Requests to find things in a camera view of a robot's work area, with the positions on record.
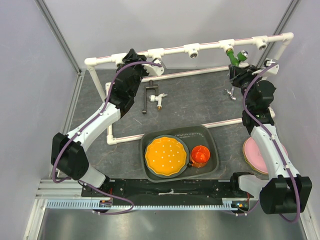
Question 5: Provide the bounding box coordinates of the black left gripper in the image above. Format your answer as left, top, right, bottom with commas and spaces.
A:
123, 50, 155, 98

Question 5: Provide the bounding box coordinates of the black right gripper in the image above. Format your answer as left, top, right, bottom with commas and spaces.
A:
229, 64, 265, 109

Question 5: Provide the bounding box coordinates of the green plastic water faucet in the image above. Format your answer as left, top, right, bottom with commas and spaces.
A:
226, 48, 249, 67

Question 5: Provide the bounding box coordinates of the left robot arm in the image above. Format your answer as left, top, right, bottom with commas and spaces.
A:
50, 49, 148, 197

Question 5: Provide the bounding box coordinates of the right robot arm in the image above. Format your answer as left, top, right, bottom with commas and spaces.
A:
228, 62, 312, 218

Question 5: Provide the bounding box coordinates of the chrome metal faucet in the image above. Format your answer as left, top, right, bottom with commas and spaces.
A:
223, 87, 236, 101

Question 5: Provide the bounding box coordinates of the dark bronze faucet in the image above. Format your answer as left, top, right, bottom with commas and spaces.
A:
142, 80, 159, 115

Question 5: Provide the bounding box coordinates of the white plastic faucet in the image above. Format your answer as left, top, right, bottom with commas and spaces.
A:
149, 93, 168, 111

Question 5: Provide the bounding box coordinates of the dark grey plastic tray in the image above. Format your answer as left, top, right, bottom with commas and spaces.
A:
139, 125, 219, 183

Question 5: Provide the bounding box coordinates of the green plate under pink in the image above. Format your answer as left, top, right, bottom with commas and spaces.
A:
242, 148, 268, 175

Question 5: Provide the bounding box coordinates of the orange mug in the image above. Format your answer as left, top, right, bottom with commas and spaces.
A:
188, 145, 211, 168

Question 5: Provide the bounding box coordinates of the yellow dotted plate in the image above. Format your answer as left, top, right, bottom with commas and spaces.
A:
144, 136, 188, 176

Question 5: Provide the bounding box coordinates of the grey plate under yellow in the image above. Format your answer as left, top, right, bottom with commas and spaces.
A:
143, 134, 192, 179

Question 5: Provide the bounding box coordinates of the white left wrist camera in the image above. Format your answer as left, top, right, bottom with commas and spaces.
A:
143, 58, 165, 77

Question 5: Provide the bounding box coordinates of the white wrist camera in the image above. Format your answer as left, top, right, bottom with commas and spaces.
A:
262, 58, 279, 77
143, 58, 165, 77

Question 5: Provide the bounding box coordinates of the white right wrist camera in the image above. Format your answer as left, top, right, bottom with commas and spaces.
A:
262, 58, 279, 77

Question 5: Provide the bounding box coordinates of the white PVC pipe frame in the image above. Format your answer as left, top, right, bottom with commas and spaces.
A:
84, 31, 295, 145

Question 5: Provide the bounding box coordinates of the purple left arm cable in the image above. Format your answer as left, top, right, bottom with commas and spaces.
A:
51, 61, 162, 216

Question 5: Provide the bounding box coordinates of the aluminium frame post right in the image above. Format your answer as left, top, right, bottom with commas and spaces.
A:
256, 0, 301, 67

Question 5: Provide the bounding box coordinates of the aluminium frame post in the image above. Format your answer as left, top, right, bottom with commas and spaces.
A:
256, 0, 301, 67
35, 0, 82, 75

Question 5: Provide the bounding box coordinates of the aluminium frame post left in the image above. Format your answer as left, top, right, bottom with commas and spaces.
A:
35, 0, 82, 75

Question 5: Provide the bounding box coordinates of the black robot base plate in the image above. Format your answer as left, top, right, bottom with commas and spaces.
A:
81, 177, 261, 201

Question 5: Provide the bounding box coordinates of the light blue cable duct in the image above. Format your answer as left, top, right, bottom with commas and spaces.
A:
45, 199, 238, 211

